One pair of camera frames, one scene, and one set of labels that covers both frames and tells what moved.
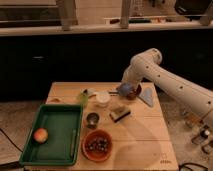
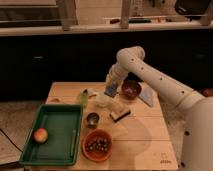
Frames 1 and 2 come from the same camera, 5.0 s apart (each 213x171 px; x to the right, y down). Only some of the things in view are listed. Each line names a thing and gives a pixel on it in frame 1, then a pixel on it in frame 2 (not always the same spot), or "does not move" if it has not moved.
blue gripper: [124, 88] to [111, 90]
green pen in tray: [73, 143] does not move
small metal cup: [92, 120] does not move
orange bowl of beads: [96, 145] does not move
